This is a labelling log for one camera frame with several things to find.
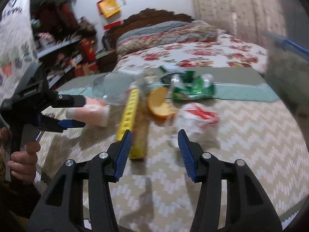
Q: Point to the yellow wall calendar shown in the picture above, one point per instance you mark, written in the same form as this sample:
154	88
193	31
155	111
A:
108	8

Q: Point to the orange round snack piece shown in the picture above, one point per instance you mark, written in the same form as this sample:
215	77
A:
158	104

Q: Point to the white red wrapper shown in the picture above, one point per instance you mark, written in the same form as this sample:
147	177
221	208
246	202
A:
199	122

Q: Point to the clear storage bin blue lid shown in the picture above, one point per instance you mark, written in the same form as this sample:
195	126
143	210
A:
287	71

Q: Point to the crushed green can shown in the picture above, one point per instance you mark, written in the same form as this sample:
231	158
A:
186	85

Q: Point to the person's left hand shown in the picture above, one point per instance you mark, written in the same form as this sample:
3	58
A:
23	163

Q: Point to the beige zigzag patterned blanket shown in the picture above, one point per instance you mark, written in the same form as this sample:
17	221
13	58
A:
156	193

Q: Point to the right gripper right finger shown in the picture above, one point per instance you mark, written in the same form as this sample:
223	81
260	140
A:
248	205

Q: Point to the floral bed sheet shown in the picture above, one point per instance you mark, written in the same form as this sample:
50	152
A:
226	52

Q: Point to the yellow cardboard box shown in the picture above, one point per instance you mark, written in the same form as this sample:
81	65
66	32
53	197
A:
135	119

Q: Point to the clear plastic bottle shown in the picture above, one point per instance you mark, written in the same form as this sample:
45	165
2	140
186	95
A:
114	88

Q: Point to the dark wooden headboard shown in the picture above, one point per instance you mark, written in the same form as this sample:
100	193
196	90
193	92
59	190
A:
144	18

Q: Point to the pink white cosmetic tube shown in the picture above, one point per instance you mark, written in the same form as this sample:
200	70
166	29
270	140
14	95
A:
94	112

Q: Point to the folded patchwork quilt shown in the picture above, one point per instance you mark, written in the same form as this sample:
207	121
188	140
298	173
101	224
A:
169	32

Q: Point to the patterned window curtain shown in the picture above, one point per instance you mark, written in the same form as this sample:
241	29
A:
244	19

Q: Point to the cluttered dark shelf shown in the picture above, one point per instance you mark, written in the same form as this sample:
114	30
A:
65	43

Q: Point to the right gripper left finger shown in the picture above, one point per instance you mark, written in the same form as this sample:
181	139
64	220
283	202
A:
61	206

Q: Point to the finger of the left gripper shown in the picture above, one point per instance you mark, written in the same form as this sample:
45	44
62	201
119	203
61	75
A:
65	124
71	101

